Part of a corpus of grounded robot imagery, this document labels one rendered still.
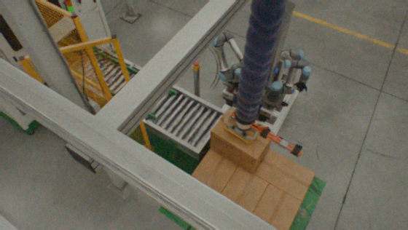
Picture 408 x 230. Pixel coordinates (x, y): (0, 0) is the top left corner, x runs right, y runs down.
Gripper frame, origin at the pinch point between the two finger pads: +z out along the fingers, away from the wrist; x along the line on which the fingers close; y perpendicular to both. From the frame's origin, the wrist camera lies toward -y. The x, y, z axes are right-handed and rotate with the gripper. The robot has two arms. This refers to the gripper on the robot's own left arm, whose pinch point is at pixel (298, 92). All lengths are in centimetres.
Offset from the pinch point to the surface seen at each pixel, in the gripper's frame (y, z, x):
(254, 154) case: 53, 58, -14
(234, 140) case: 48, 58, -40
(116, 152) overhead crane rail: 187, -169, -24
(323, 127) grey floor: -86, 152, 46
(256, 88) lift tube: 43, -34, -30
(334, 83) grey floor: -175, 152, 35
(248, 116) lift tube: 43, 12, -32
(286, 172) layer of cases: 35, 98, 24
